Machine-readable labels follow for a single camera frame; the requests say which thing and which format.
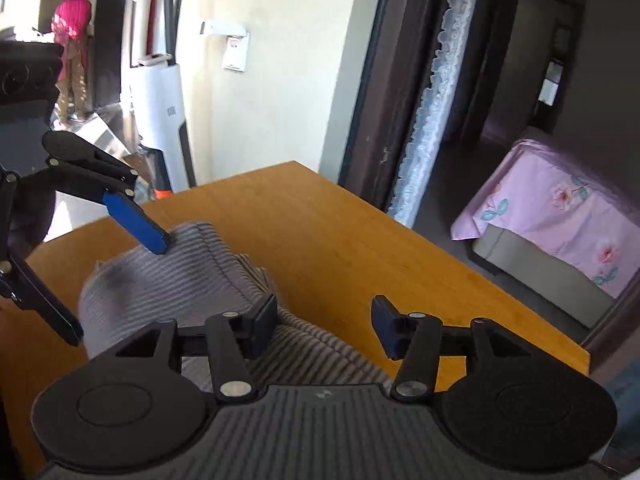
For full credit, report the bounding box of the striped white black garment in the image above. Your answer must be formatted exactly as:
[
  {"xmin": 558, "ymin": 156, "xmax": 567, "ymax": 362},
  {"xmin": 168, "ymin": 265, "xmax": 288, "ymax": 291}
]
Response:
[{"xmin": 78, "ymin": 222, "xmax": 392, "ymax": 389}]

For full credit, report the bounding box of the person in pink jacket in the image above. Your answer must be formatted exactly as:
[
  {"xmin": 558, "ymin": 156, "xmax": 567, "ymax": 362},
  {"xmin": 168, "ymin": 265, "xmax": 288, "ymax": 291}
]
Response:
[{"xmin": 51, "ymin": 0, "xmax": 92, "ymax": 125}]

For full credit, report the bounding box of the white tall air conditioner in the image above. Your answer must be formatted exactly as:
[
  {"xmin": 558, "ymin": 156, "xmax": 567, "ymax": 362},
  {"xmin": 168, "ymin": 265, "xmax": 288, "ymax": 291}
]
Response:
[{"xmin": 130, "ymin": 53, "xmax": 196, "ymax": 194}]

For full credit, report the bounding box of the bed with pink floral sheet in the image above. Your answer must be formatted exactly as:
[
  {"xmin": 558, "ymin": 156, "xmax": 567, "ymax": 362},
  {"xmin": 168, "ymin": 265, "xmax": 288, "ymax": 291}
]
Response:
[{"xmin": 450, "ymin": 128, "xmax": 639, "ymax": 327}]

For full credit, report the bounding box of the white lace curtain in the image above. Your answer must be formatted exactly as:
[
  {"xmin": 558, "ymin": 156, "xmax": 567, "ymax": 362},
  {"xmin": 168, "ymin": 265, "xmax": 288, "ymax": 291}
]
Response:
[{"xmin": 387, "ymin": 0, "xmax": 477, "ymax": 228}]

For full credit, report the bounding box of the white wall power socket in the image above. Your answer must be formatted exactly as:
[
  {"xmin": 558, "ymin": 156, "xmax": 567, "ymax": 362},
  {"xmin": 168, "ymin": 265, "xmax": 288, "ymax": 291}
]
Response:
[{"xmin": 222, "ymin": 34, "xmax": 250, "ymax": 73}]

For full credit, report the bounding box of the dark brown door frame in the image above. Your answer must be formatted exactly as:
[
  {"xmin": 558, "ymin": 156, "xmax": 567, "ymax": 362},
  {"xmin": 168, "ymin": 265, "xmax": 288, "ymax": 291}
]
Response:
[{"xmin": 338, "ymin": 0, "xmax": 448, "ymax": 210}]

